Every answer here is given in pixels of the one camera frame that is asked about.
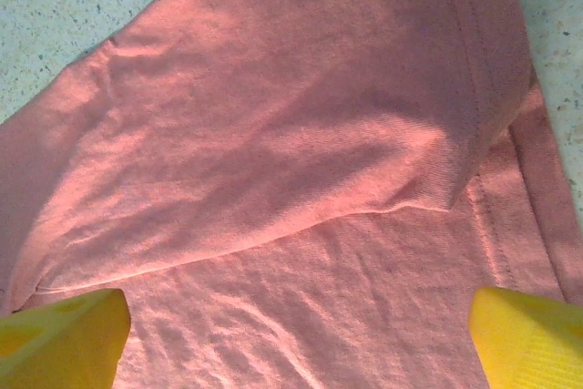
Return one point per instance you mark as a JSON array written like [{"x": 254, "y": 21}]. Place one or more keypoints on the pink t-shirt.
[{"x": 282, "y": 134}]

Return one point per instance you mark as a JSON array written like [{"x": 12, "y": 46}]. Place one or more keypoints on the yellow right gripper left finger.
[{"x": 59, "y": 348}]

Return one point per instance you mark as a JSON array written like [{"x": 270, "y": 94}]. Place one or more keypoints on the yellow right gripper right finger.
[{"x": 533, "y": 348}]

